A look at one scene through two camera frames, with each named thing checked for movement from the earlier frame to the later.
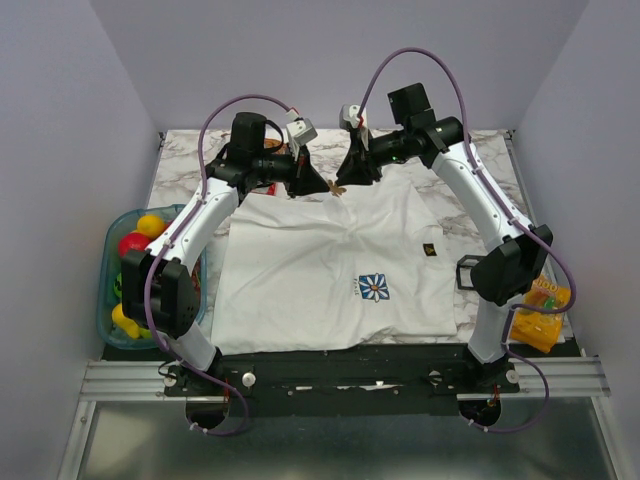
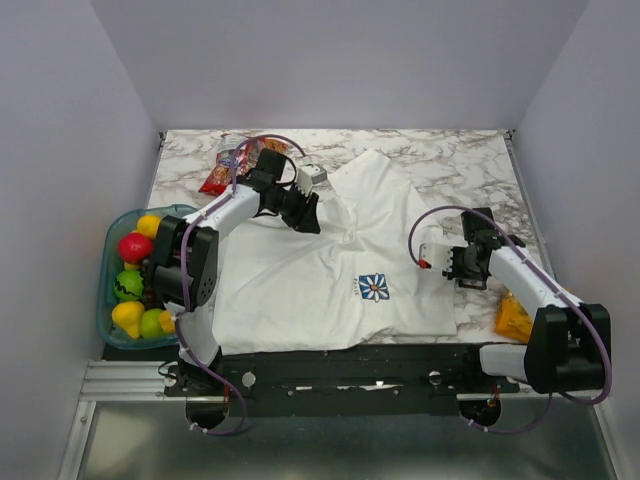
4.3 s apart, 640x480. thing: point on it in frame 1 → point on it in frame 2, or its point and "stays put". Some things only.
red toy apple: [132, 241] stays put
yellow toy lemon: [150, 225] stays put
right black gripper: [359, 167] → [456, 273]
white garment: [314, 270] stays put
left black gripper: [307, 180] → [305, 219]
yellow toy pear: [128, 325] stays put
